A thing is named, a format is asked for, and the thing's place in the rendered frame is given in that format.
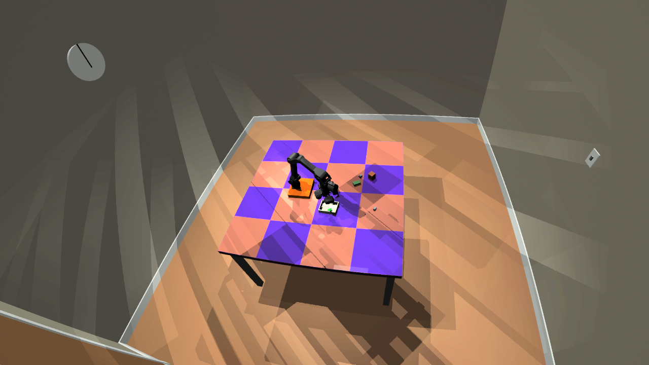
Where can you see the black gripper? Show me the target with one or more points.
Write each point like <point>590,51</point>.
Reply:
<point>328,199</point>

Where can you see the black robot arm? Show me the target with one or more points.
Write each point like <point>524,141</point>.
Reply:
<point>318,173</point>

